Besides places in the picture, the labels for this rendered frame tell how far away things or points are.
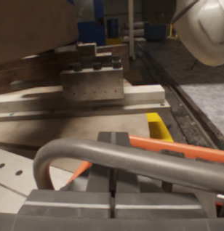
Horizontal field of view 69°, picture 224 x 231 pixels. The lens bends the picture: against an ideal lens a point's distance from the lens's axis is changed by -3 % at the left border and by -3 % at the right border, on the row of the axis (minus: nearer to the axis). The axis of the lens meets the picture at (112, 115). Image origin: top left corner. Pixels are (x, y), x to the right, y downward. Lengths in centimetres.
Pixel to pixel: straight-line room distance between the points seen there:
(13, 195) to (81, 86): 96
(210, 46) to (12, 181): 54
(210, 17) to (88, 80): 91
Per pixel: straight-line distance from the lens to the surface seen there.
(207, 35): 47
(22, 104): 155
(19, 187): 40
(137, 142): 24
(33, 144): 120
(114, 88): 122
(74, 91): 126
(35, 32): 91
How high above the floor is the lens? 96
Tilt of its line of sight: 29 degrees down
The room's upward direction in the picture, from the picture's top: 4 degrees counter-clockwise
